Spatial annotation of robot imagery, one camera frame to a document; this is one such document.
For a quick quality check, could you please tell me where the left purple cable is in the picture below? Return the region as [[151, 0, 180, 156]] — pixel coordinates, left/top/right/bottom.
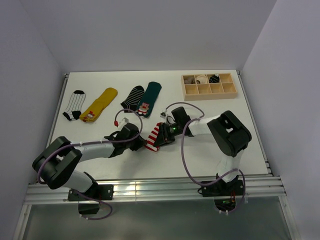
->
[[36, 108, 143, 221]]

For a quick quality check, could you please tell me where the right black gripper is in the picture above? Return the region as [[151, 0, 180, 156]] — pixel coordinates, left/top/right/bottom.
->
[[153, 122, 182, 147]]

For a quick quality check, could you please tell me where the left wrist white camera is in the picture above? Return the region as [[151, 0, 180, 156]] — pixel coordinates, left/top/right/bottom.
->
[[114, 117, 129, 129]]

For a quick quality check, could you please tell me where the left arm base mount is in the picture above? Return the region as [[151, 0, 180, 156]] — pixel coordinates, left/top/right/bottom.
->
[[67, 184, 114, 220]]

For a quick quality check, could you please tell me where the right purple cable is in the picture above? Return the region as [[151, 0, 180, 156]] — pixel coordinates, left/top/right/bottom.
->
[[163, 101, 247, 216]]

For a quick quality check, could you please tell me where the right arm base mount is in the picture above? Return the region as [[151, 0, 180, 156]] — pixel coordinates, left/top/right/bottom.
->
[[197, 177, 246, 214]]

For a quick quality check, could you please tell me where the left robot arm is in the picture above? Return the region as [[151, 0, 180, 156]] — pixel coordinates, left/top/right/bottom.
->
[[32, 123, 147, 200]]

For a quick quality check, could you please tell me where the aluminium front rail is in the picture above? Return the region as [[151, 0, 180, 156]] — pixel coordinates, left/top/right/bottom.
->
[[23, 176, 286, 205]]

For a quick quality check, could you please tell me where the beige rolled sock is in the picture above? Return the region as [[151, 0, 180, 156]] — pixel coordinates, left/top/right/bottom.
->
[[183, 76, 195, 85]]

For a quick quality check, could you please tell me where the black rolled sock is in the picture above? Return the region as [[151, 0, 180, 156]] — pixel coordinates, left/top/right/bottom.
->
[[208, 73, 220, 84]]

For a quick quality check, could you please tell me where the cream rolled sock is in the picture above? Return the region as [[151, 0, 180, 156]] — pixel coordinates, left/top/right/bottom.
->
[[195, 74, 208, 84]]

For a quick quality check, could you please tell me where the dark green reindeer sock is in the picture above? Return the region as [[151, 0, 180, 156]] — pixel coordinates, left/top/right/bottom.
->
[[136, 81, 162, 118]]

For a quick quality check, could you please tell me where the purple cable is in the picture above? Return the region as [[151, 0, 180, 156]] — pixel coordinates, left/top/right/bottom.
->
[[163, 101, 247, 216], [36, 108, 143, 221]]

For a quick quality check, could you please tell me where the mustard yellow sock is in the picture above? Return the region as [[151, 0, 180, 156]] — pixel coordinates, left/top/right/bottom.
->
[[79, 87, 118, 123]]

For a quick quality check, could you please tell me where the wooden compartment box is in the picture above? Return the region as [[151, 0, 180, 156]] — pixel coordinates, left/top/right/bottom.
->
[[181, 72, 238, 101]]

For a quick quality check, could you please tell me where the red white santa sock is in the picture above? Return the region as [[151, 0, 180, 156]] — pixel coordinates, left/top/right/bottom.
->
[[145, 122, 162, 152]]

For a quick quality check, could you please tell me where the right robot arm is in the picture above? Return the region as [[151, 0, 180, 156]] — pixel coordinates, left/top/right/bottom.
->
[[153, 106, 252, 195]]

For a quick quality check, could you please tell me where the black white striped ankle sock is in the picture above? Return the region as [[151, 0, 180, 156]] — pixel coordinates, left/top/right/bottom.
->
[[120, 85, 145, 113]]

